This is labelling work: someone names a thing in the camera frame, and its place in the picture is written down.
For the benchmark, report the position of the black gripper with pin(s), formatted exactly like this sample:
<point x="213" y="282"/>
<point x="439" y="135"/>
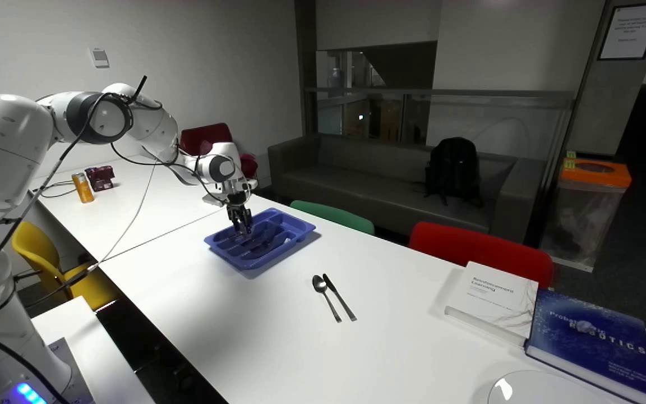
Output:
<point x="236" y="209"/>

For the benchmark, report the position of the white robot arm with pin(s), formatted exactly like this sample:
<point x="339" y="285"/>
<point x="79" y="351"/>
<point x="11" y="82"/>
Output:
<point x="31" y="127"/>

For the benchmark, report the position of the blue cutlery tray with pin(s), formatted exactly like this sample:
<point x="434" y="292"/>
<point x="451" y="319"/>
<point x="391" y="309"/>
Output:
<point x="271" y="236"/>

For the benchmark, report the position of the dark red armchair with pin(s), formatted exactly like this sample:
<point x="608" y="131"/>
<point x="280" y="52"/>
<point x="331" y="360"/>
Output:
<point x="202" y="137"/>

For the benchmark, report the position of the green chair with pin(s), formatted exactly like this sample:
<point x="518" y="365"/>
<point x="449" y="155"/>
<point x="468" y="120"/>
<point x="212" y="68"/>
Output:
<point x="335" y="213"/>

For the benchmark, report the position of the maroon small object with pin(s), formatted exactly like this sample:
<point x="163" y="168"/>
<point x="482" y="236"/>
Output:
<point x="101" y="178"/>

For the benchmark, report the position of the grey sofa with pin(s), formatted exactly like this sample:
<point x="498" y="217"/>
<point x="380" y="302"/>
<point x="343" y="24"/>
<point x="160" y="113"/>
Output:
<point x="385" y="182"/>

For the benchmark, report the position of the orange small box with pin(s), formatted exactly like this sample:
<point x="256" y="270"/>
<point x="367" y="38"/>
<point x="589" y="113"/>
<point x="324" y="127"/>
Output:
<point x="81" y="186"/>

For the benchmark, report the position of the yellow chair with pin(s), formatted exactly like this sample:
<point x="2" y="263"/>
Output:
<point x="42" y="254"/>

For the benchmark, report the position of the black backpack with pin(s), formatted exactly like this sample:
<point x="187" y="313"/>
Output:
<point x="453" y="171"/>

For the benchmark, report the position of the red chair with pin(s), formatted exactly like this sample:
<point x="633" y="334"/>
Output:
<point x="460" y="246"/>

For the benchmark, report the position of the white book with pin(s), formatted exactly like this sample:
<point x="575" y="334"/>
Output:
<point x="489" y="300"/>

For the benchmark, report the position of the orange-lidded bin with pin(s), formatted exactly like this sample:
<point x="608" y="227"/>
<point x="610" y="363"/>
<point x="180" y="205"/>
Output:
<point x="583" y="205"/>

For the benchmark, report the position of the blue hardcover book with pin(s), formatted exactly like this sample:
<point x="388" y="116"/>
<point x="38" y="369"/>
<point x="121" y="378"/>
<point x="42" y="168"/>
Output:
<point x="589" y="341"/>

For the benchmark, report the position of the wall poster frame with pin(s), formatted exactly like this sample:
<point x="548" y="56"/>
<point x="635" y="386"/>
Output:
<point x="626" y="34"/>

